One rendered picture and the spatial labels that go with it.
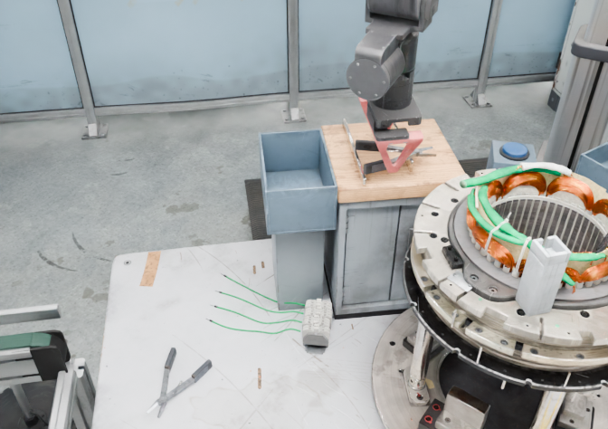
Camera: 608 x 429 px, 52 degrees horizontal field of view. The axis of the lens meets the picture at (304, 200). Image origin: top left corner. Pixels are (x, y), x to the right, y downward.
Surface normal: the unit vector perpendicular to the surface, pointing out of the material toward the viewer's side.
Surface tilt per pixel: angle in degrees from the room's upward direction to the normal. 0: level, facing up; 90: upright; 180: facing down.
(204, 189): 0
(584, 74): 90
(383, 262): 90
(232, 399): 0
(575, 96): 90
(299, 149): 90
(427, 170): 0
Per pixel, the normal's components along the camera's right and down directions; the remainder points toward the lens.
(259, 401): 0.00, -0.79
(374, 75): -0.47, 0.58
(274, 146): 0.12, 0.61
